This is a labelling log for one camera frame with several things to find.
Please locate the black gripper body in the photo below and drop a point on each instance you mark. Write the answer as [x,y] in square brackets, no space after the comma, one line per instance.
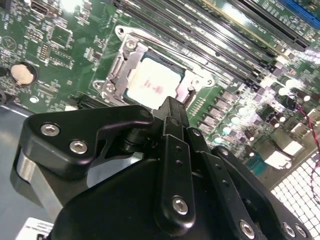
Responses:
[112,212]

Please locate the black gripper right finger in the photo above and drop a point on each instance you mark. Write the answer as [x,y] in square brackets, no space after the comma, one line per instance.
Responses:
[207,160]

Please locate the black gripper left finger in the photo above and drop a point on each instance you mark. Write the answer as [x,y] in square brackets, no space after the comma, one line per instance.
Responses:
[105,117]

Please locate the metal socket cover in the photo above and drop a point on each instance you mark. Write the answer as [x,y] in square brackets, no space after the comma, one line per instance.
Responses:
[128,75]

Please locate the silver CPU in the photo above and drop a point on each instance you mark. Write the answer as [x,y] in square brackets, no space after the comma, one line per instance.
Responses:
[155,82]

